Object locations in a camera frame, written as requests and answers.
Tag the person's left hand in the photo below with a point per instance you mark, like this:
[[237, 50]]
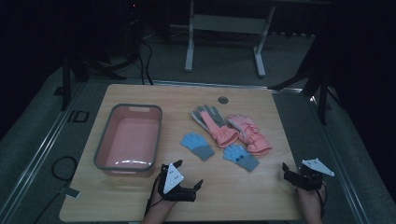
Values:
[[162, 208]]

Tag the blue grey knit glove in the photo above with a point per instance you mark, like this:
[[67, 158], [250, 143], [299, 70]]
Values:
[[196, 145]]

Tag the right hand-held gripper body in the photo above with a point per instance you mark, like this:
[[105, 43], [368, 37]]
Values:
[[311, 177]]

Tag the white metal desk frame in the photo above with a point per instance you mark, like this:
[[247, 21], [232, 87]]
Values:
[[230, 24]]

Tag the pink ski glove grey palm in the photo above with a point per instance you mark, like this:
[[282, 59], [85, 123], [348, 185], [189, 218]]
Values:
[[218, 129]]

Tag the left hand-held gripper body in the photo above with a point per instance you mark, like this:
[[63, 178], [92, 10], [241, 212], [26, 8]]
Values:
[[173, 179]]

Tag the blue grey knit glove dotted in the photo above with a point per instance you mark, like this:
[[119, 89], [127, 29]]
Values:
[[241, 156]]

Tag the black tripod stand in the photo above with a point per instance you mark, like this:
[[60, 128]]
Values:
[[66, 84], [322, 93]]

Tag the person's right hand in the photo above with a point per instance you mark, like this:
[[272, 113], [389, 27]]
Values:
[[309, 199]]

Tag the dark equipment tower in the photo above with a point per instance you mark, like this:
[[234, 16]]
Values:
[[134, 28]]

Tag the pink plastic basin grey rim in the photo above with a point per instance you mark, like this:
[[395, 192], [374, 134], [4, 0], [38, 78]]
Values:
[[130, 140]]

